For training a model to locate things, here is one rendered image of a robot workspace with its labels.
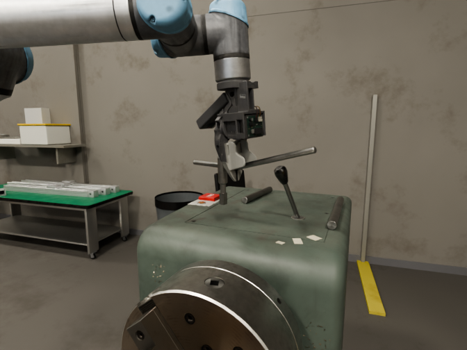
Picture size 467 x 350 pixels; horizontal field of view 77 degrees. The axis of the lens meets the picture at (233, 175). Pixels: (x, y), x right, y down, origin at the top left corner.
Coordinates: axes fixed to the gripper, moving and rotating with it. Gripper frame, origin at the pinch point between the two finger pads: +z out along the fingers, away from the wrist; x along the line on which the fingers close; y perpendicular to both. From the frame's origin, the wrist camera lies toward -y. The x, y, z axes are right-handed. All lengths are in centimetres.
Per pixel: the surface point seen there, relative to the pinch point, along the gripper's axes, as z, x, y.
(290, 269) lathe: 16.6, -3.7, 16.6
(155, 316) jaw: 18.0, -26.6, 5.0
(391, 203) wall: 91, 282, -38
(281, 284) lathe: 19.4, -5.2, 15.4
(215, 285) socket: 15.0, -17.6, 10.3
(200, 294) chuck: 13.7, -22.3, 11.9
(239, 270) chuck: 14.9, -11.7, 10.6
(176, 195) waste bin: 78, 161, -251
